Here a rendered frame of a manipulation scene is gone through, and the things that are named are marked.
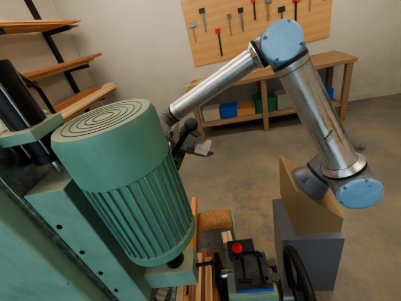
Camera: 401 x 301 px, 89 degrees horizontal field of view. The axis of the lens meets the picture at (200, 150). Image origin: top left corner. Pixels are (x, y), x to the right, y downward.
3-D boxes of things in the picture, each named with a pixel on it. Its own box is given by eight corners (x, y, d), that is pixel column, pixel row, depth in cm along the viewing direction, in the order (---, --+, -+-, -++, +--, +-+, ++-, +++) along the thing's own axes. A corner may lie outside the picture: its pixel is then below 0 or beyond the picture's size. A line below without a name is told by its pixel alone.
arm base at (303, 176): (287, 165, 112) (301, 152, 108) (312, 182, 115) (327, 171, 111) (296, 187, 96) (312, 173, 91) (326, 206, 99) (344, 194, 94)
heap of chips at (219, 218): (232, 227, 81) (231, 220, 80) (198, 231, 83) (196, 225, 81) (230, 209, 89) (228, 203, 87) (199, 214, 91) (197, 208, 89)
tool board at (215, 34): (330, 37, 291) (337, -47, 245) (194, 67, 333) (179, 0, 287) (328, 36, 294) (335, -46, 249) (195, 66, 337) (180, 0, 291)
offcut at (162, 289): (157, 301, 74) (154, 296, 72) (163, 289, 77) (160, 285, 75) (166, 304, 72) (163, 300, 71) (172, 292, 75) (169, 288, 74)
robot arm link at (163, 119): (146, 120, 97) (165, 138, 99) (134, 128, 87) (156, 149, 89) (158, 107, 92) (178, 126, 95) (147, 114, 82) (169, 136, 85)
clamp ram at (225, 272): (245, 296, 60) (241, 280, 55) (220, 298, 61) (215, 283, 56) (241, 265, 68) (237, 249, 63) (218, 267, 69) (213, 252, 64)
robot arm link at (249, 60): (281, 18, 79) (157, 110, 107) (286, 14, 68) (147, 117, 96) (294, 46, 82) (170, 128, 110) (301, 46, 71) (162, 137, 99)
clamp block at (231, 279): (280, 311, 58) (279, 296, 54) (233, 314, 60) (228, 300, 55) (267, 260, 71) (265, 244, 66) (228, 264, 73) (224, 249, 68)
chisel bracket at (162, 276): (200, 287, 57) (192, 271, 53) (153, 291, 59) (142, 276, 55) (200, 261, 64) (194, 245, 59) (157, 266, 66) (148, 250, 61)
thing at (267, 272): (274, 291, 55) (273, 280, 52) (233, 294, 56) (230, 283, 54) (262, 245, 66) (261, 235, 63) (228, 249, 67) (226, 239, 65)
